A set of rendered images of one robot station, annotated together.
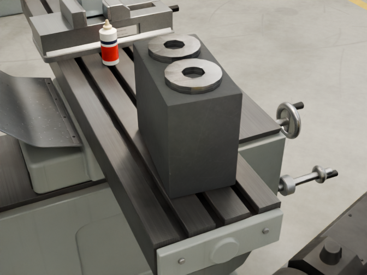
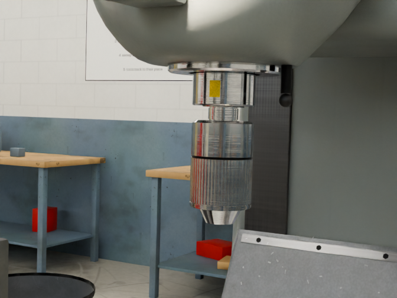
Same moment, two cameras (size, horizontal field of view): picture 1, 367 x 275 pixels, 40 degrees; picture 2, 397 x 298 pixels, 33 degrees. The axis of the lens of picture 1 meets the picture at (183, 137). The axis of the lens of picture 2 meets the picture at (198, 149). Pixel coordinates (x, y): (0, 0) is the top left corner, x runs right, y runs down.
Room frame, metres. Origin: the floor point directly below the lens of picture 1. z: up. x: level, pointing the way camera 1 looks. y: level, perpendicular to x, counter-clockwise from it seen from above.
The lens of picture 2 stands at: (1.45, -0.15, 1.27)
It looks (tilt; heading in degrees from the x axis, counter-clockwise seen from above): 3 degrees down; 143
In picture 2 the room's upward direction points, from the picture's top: 2 degrees clockwise
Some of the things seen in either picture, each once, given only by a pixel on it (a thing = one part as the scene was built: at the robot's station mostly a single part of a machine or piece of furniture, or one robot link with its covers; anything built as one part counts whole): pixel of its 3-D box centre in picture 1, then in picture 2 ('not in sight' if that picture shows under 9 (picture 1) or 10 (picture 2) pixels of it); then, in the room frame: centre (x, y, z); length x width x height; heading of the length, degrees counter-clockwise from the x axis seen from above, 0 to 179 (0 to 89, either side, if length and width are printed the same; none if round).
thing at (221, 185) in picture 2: not in sight; (221, 169); (1.05, 0.16, 1.23); 0.05 x 0.05 x 0.06
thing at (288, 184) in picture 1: (308, 178); not in sight; (1.15, -0.38, 0.54); 0.22 x 0.06 x 0.06; 114
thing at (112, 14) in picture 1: (110, 4); not in sight; (1.24, 0.19, 1.05); 0.12 x 0.06 x 0.04; 26
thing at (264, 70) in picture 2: not in sight; (224, 68); (1.05, 0.16, 1.31); 0.09 x 0.09 x 0.01
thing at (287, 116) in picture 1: (278, 123); not in sight; (1.26, -0.29, 0.66); 0.16 x 0.12 x 0.12; 114
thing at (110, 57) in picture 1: (108, 41); not in sight; (1.09, 0.18, 1.01); 0.04 x 0.04 x 0.11
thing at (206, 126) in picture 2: not in sight; (223, 126); (1.05, 0.16, 1.26); 0.05 x 0.05 x 0.01
